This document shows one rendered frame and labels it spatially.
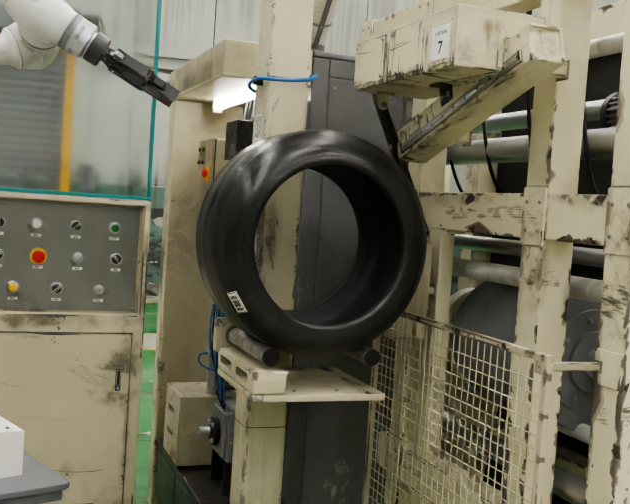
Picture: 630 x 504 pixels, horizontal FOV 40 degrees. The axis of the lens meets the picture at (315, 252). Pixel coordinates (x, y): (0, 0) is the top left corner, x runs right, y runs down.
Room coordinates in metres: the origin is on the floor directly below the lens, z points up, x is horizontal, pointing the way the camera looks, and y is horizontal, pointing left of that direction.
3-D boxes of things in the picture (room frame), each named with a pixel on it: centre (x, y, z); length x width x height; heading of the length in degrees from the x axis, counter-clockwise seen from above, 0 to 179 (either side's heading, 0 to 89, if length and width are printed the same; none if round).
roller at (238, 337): (2.33, 0.15, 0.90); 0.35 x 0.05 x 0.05; 21
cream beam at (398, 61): (2.37, -0.30, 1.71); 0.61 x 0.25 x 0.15; 21
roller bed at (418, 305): (2.73, -0.26, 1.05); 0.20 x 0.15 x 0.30; 21
